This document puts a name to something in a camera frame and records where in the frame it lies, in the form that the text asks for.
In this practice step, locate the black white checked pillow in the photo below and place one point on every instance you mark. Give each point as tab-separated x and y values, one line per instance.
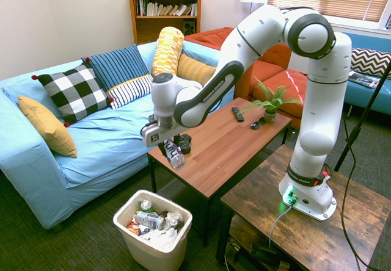
74	92

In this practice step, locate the black camera tripod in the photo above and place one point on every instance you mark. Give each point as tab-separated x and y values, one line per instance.
357	127

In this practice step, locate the green drink can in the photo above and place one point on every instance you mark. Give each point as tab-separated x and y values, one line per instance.
146	205

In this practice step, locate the black white chevron pillow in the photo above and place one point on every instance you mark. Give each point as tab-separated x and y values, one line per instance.
371	61

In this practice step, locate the black device under table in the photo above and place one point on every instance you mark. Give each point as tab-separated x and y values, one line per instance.
264	252

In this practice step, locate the white navy striped pillow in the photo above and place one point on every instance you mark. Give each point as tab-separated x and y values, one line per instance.
133	89

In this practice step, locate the orange ottoman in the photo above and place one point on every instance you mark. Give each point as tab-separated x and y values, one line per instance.
290	85

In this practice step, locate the black game controller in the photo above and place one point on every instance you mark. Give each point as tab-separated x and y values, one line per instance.
185	144

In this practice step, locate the yellow patterned bolster pillow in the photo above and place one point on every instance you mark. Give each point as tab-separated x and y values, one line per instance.
167	51

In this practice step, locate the black TV remote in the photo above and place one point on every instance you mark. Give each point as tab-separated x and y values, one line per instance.
237	114

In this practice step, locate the black sunglasses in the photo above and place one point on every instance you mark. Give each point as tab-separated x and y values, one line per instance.
256	125

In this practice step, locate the light blue sofa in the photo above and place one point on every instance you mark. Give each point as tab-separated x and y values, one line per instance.
107	143

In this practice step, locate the red snack wrapper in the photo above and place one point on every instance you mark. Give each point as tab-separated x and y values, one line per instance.
133	229

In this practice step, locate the plain mustard yellow pillow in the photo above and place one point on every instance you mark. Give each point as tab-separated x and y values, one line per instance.
49	127

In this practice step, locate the crushed white labelled bottle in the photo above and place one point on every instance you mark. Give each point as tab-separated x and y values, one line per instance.
149	219

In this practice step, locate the magazine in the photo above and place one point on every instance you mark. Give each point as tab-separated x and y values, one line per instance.
363	80

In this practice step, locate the reddish wooden coffee table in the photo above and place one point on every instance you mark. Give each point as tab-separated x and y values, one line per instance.
220	158

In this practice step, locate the row of paperback books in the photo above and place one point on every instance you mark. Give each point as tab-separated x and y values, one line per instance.
166	9

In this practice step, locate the clear bottle with purple label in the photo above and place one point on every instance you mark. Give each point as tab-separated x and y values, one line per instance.
176	158

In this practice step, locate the crumpled white paper ball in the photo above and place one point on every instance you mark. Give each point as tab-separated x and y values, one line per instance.
174	219

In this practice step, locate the white trash bin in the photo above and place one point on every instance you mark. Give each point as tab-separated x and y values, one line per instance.
152	255

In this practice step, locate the potted green fern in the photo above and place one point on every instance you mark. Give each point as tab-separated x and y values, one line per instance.
270	106

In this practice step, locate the rustic dark wooden table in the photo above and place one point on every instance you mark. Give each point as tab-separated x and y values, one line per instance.
305	243

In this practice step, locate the white crumpled trash paper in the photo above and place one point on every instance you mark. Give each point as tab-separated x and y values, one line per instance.
162	237

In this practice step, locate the blue striped pillow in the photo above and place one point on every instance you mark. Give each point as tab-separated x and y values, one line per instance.
119	65

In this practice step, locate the orange armchair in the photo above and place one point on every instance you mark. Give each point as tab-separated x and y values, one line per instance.
268	66

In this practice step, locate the mustard striped pillow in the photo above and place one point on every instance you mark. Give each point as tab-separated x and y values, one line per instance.
192	69

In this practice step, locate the teal sofa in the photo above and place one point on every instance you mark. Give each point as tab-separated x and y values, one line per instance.
363	98

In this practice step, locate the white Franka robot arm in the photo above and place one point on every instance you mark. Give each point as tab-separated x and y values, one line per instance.
320	112

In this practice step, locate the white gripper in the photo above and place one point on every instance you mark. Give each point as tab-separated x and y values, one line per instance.
159	132

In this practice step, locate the black bookshelf speaker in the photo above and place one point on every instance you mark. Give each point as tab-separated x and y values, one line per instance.
189	27

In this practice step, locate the floor vent grille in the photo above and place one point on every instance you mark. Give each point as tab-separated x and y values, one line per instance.
172	190

